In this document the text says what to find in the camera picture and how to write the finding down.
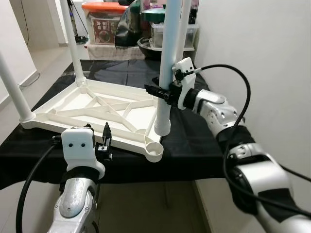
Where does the black plastic bag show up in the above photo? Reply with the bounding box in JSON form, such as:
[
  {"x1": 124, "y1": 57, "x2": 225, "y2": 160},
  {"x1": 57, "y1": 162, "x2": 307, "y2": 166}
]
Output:
[{"x1": 117, "y1": 2, "x2": 145, "y2": 49}]

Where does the green round lid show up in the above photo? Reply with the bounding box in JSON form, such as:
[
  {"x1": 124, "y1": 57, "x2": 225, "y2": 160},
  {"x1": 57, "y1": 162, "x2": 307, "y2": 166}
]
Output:
[{"x1": 141, "y1": 7, "x2": 169, "y2": 23}]

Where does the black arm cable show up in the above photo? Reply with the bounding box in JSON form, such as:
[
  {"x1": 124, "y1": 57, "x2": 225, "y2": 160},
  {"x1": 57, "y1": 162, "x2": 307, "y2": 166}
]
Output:
[
  {"x1": 15, "y1": 137, "x2": 65, "y2": 233},
  {"x1": 182, "y1": 63, "x2": 311, "y2": 220}
]

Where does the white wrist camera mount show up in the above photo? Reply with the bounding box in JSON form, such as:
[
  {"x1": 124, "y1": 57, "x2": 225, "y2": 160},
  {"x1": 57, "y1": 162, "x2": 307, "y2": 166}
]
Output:
[
  {"x1": 61, "y1": 127, "x2": 107, "y2": 178},
  {"x1": 172, "y1": 57, "x2": 198, "y2": 110}
]

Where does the mop with black head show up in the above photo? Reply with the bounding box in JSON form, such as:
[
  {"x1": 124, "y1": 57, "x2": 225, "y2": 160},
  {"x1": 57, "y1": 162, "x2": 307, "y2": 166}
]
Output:
[{"x1": 67, "y1": 0, "x2": 90, "y2": 45}]

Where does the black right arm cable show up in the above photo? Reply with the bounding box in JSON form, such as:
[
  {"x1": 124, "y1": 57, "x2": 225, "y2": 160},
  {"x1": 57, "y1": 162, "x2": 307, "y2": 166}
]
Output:
[{"x1": 182, "y1": 63, "x2": 311, "y2": 220}]

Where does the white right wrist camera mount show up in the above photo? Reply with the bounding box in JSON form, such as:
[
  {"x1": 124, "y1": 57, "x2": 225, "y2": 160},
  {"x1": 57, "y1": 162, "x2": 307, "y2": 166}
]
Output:
[{"x1": 172, "y1": 57, "x2": 198, "y2": 110}]

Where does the black round basin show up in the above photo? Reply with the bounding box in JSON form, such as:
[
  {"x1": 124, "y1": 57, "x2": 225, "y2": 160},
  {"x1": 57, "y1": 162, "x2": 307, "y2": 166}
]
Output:
[{"x1": 137, "y1": 38, "x2": 167, "y2": 62}]

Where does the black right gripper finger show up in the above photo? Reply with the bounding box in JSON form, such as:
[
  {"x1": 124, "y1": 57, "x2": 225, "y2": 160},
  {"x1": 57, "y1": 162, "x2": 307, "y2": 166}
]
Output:
[{"x1": 144, "y1": 85, "x2": 168, "y2": 101}]

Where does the beige patterned box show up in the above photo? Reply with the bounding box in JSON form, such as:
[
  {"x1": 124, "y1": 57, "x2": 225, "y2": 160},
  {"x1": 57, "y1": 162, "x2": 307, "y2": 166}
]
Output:
[{"x1": 85, "y1": 44, "x2": 146, "y2": 62}]

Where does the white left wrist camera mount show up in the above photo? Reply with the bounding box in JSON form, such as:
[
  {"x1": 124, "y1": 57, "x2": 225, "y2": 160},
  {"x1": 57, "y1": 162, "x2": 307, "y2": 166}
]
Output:
[{"x1": 61, "y1": 127, "x2": 107, "y2": 178}]

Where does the clear plastic storage box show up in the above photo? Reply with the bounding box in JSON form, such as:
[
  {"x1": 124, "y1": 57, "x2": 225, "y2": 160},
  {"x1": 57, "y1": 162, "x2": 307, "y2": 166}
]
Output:
[{"x1": 149, "y1": 22, "x2": 200, "y2": 50}]

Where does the orange lid storage box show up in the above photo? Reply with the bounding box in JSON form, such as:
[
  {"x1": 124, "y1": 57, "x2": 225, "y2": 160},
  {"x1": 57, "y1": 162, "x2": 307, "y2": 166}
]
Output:
[{"x1": 81, "y1": 2, "x2": 128, "y2": 47}]

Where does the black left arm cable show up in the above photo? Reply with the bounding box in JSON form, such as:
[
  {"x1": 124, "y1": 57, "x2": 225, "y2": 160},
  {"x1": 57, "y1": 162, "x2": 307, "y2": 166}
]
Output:
[{"x1": 15, "y1": 137, "x2": 65, "y2": 233}]

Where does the white plastic table leg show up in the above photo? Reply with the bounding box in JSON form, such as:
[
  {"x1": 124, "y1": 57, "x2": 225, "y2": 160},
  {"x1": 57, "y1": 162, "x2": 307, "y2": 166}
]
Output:
[
  {"x1": 0, "y1": 52, "x2": 35, "y2": 123},
  {"x1": 175, "y1": 0, "x2": 193, "y2": 68},
  {"x1": 154, "y1": 0, "x2": 182, "y2": 137},
  {"x1": 60, "y1": 0, "x2": 89, "y2": 87}
]

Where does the black tablecloth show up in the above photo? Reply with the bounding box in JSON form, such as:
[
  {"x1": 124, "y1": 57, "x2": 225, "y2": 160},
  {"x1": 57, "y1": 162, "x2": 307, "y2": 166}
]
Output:
[{"x1": 0, "y1": 58, "x2": 235, "y2": 191}]

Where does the metal folding table frame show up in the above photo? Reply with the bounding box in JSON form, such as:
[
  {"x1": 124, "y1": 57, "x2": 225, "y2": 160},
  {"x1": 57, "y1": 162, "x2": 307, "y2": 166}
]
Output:
[{"x1": 163, "y1": 183, "x2": 171, "y2": 209}]

